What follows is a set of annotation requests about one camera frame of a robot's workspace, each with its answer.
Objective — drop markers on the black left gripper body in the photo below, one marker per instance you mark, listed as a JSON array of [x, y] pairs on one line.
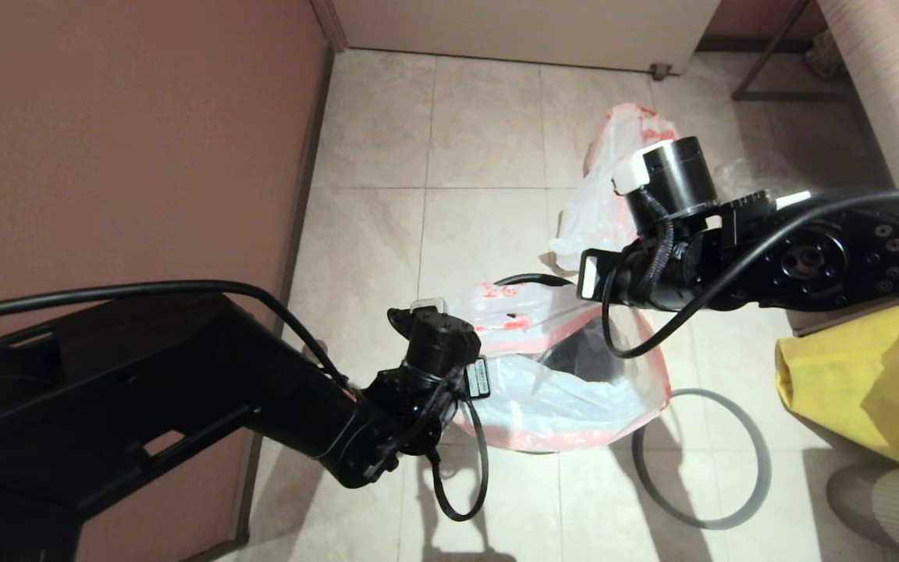
[[477, 378]]

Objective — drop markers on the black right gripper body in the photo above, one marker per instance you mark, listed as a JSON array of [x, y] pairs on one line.
[[629, 277]]

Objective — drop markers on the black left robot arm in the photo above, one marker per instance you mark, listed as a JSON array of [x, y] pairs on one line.
[[145, 398]]

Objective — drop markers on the black round trash bin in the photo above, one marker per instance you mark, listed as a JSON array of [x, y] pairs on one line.
[[590, 351]]

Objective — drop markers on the clear plastic bag dark contents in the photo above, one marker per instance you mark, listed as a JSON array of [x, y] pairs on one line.
[[738, 176]]

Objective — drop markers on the yellow fabric bag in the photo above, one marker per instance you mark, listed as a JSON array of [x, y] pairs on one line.
[[871, 390]]

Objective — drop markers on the small metal door stopper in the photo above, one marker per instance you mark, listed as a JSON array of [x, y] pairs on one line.
[[660, 70]]

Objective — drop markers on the white crumpled fabric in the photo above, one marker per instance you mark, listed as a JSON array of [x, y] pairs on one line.
[[826, 55]]

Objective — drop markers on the beige striped upholstered sofa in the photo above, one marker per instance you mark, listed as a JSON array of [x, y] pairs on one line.
[[886, 78]]

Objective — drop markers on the brown cabinet side panel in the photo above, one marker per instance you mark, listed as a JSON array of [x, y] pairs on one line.
[[106, 117]]

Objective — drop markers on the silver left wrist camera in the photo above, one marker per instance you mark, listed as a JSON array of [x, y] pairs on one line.
[[428, 303]]

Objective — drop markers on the brown metal table frame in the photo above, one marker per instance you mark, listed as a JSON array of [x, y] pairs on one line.
[[789, 94]]

